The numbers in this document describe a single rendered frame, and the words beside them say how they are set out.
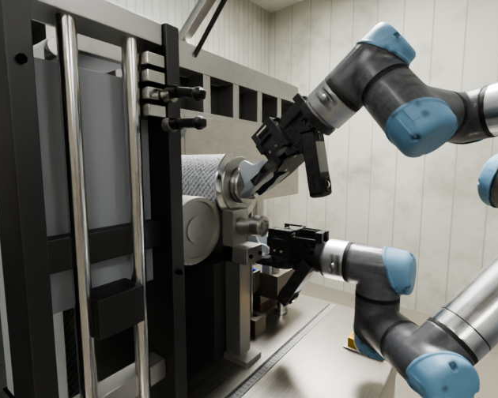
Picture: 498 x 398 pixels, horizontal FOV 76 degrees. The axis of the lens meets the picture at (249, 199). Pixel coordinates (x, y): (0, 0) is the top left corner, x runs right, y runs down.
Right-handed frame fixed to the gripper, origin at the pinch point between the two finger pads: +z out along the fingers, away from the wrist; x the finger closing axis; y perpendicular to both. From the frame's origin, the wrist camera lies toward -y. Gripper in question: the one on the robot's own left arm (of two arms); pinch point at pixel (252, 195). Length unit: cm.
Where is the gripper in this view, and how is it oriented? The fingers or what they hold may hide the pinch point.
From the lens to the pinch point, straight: 63.0
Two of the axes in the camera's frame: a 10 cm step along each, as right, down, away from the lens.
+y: -5.2, -8.1, 2.9
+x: -5.9, 0.9, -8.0
